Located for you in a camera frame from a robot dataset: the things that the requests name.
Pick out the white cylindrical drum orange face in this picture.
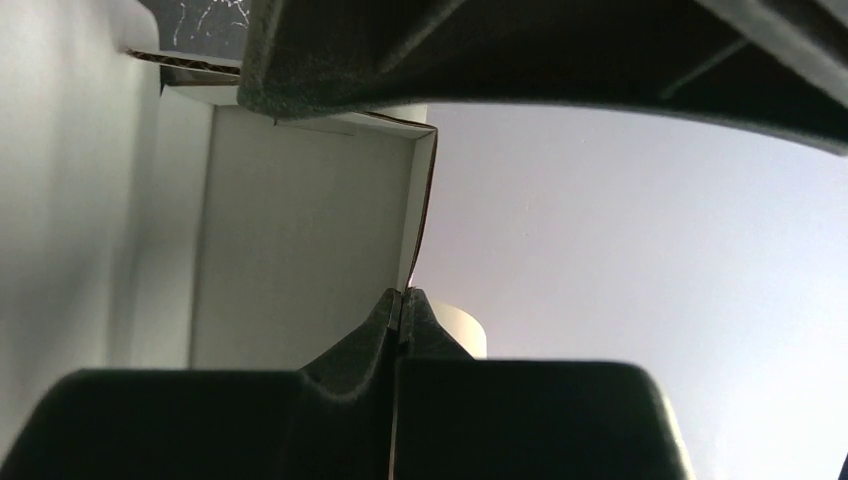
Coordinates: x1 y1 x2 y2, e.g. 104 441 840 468
431 301 488 359

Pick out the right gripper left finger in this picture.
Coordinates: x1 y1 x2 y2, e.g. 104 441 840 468
1 289 402 479

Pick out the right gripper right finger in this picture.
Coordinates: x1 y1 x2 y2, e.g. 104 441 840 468
390 288 694 479

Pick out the white cardboard box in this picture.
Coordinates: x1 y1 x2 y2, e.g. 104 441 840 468
1 1 437 446

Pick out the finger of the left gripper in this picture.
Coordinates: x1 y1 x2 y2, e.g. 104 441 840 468
237 0 847 155

